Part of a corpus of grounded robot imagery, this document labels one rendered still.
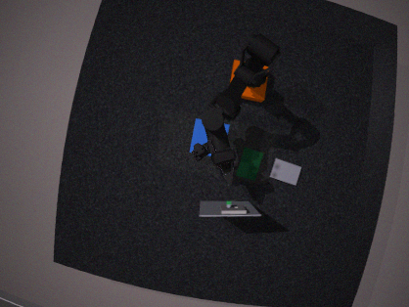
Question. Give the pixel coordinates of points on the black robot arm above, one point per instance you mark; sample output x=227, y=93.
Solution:
x=249, y=73

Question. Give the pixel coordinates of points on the green flat square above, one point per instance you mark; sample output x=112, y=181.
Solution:
x=249, y=164

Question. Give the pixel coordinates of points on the grey panel with two small square holes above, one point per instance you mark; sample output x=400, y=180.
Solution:
x=219, y=208

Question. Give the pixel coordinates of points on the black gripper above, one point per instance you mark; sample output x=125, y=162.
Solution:
x=223, y=156

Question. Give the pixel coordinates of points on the white flat rectangular block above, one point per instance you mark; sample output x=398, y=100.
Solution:
x=285, y=172

